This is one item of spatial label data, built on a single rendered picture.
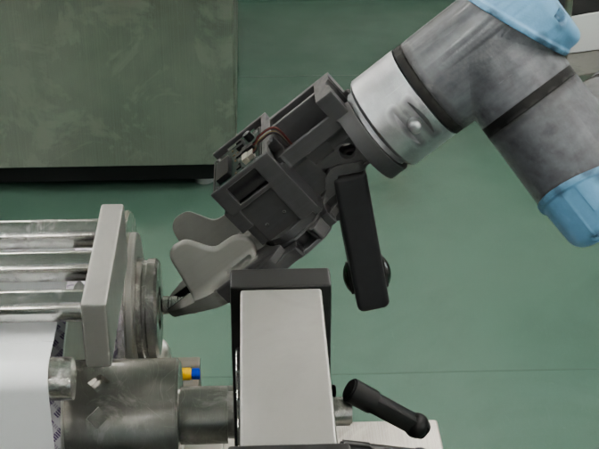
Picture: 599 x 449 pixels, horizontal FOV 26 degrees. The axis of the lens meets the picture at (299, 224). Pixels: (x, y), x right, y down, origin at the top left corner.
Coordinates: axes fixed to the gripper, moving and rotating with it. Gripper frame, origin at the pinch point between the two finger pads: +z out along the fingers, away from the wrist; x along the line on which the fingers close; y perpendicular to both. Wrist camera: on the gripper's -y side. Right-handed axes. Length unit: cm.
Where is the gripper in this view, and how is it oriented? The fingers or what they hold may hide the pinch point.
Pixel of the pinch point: (190, 303)
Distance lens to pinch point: 100.2
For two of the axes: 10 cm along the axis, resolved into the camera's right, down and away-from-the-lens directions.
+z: -7.7, 5.8, 2.8
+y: -6.4, -6.6, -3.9
